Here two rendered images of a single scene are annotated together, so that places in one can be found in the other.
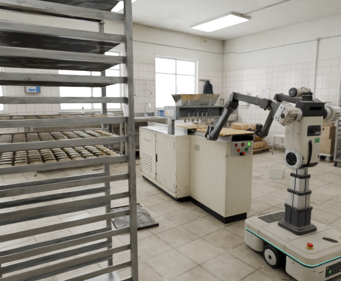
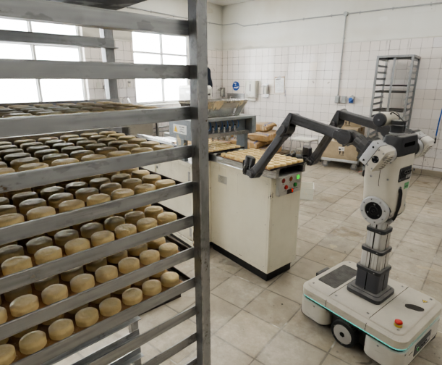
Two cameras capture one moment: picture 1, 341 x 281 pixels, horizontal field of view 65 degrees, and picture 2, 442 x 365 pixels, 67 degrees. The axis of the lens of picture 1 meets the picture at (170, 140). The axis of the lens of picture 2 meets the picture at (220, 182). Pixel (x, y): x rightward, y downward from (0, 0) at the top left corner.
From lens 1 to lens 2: 0.62 m
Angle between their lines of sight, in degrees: 16
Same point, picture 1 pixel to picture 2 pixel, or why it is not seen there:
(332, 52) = (363, 32)
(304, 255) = (394, 337)
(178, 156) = not seen: hidden behind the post
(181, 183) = not seen: hidden behind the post
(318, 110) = (411, 146)
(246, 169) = (292, 208)
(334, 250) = (423, 323)
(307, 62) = (333, 43)
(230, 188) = (274, 237)
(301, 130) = (391, 175)
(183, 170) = not seen: hidden behind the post
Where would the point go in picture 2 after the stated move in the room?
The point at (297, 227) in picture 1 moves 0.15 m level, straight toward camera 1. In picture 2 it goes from (375, 293) to (380, 310)
